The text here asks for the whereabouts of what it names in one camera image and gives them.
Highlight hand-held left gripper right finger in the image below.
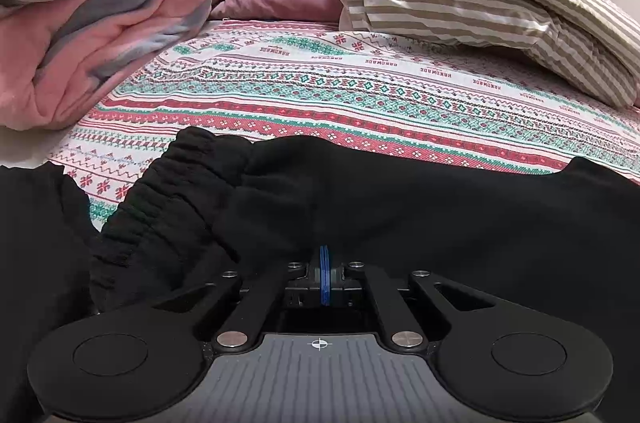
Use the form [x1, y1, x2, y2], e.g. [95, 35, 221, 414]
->
[324, 245, 501, 350]

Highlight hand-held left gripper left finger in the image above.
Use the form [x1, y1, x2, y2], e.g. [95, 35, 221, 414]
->
[150, 245, 326, 351]

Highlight black pants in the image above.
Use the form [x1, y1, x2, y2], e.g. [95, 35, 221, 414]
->
[0, 126, 640, 423]

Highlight patterned bed sheet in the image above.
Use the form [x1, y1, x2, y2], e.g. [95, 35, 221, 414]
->
[47, 19, 640, 229]

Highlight pink and grey folded blanket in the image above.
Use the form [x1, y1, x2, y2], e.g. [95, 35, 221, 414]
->
[0, 0, 218, 130]

